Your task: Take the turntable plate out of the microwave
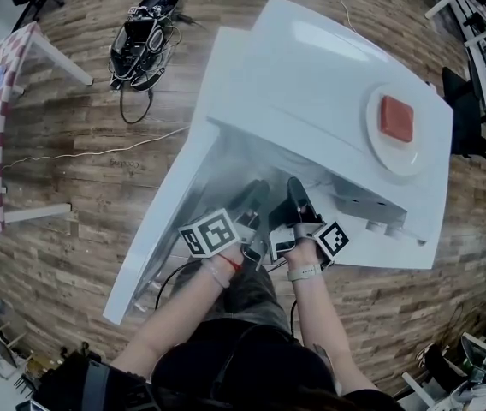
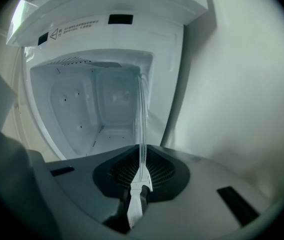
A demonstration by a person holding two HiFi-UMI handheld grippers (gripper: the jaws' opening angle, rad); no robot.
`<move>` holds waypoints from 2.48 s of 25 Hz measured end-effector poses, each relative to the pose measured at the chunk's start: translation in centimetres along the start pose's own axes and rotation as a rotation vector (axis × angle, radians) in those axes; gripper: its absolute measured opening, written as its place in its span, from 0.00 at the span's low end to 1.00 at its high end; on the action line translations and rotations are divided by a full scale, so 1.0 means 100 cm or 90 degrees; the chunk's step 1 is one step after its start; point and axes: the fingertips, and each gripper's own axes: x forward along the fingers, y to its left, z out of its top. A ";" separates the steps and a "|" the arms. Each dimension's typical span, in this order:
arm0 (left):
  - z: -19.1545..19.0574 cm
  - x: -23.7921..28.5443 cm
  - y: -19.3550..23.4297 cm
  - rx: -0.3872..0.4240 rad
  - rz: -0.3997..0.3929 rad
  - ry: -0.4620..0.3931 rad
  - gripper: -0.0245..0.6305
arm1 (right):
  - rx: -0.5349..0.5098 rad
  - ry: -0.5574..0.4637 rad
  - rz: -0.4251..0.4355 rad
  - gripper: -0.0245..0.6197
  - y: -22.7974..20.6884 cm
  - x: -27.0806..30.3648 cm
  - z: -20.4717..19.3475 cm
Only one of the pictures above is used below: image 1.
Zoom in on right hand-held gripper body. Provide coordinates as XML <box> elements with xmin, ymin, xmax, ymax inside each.
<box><xmin>268</xmin><ymin>218</ymin><xmax>350</xmax><ymax>268</ymax></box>

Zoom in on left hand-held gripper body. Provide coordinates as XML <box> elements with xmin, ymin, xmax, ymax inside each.
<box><xmin>177</xmin><ymin>207</ymin><xmax>270</xmax><ymax>271</ymax></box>

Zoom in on person's left forearm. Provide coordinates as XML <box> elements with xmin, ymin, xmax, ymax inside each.
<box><xmin>112</xmin><ymin>254</ymin><xmax>244</xmax><ymax>380</ymax></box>

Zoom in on person's right forearm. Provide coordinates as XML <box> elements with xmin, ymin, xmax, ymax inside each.
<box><xmin>287</xmin><ymin>267</ymin><xmax>381</xmax><ymax>396</ymax></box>

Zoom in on person's left hand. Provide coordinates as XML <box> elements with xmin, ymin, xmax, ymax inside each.
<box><xmin>219</xmin><ymin>242</ymin><xmax>245</xmax><ymax>267</ymax></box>

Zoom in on person's right hand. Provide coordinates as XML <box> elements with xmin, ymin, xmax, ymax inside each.
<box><xmin>287</xmin><ymin>240</ymin><xmax>325</xmax><ymax>272</ymax></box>

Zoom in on beige wrist watch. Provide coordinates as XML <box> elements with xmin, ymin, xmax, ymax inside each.
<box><xmin>287</xmin><ymin>263</ymin><xmax>323</xmax><ymax>283</ymax></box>

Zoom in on person's grey trousers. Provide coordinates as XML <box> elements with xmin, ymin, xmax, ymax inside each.
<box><xmin>169</xmin><ymin>257</ymin><xmax>293</xmax><ymax>346</ymax></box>

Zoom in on white round plate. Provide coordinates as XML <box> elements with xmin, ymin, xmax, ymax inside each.
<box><xmin>364</xmin><ymin>82</ymin><xmax>424</xmax><ymax>177</ymax></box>

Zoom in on red square block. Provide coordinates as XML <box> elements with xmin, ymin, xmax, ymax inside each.
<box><xmin>378</xmin><ymin>95</ymin><xmax>415</xmax><ymax>145</ymax></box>

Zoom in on white microwave oven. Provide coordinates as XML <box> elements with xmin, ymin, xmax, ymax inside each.
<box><xmin>102</xmin><ymin>0</ymin><xmax>453</xmax><ymax>327</ymax></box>

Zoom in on person's black shirt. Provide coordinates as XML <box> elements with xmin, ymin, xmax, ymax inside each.
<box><xmin>151</xmin><ymin>321</ymin><xmax>402</xmax><ymax>411</ymax></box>

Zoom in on black white sneaker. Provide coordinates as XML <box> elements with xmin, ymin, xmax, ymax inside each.
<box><xmin>416</xmin><ymin>344</ymin><xmax>435</xmax><ymax>370</ymax></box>

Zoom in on black open equipment bag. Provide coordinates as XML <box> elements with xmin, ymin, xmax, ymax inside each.
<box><xmin>109</xmin><ymin>0</ymin><xmax>182</xmax><ymax>92</ymax></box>

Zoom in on black backpack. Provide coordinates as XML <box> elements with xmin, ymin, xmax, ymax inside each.
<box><xmin>15</xmin><ymin>348</ymin><xmax>158</xmax><ymax>411</ymax></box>

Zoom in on white-legged table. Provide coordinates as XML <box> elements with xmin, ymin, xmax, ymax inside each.
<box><xmin>3</xmin><ymin>32</ymin><xmax>94</xmax><ymax>224</ymax></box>

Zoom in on small grey folding stand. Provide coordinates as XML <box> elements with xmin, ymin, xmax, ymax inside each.
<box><xmin>0</xmin><ymin>321</ymin><xmax>30</xmax><ymax>380</ymax></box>

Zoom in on red string bracelet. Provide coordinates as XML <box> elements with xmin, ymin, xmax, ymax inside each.
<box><xmin>217</xmin><ymin>253</ymin><xmax>244</xmax><ymax>271</ymax></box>

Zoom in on pale bracelet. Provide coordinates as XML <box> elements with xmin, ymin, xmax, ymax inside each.
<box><xmin>202</xmin><ymin>259</ymin><xmax>232</xmax><ymax>290</ymax></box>

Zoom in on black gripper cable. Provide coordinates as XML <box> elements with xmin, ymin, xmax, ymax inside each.
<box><xmin>154</xmin><ymin>258</ymin><xmax>204</xmax><ymax>313</ymax></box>
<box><xmin>289</xmin><ymin>297</ymin><xmax>300</xmax><ymax>337</ymax></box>

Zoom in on dark shoulder strap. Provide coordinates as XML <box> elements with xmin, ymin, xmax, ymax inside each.
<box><xmin>210</xmin><ymin>323</ymin><xmax>295</xmax><ymax>402</ymax></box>

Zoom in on long white cable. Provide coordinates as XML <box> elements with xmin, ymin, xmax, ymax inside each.
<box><xmin>2</xmin><ymin>125</ymin><xmax>191</xmax><ymax>171</ymax></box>

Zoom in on black cable loop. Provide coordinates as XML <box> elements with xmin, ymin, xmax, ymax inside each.
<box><xmin>119</xmin><ymin>87</ymin><xmax>154</xmax><ymax>125</ymax></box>

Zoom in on white frame table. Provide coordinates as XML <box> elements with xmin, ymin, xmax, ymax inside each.
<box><xmin>400</xmin><ymin>313</ymin><xmax>486</xmax><ymax>411</ymax></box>

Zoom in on cream power cable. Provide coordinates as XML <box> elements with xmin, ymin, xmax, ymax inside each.
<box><xmin>319</xmin><ymin>0</ymin><xmax>358</xmax><ymax>33</ymax></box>

